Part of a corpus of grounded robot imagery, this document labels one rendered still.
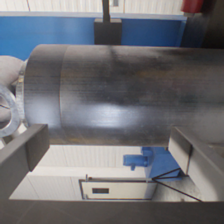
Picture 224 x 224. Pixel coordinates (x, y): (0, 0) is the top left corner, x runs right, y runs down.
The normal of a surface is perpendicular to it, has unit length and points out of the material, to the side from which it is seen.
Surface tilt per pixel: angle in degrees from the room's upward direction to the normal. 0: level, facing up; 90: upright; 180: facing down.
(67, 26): 90
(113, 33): 90
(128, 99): 90
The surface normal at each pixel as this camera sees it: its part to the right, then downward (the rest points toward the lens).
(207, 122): 0.00, 0.42
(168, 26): 0.00, 0.62
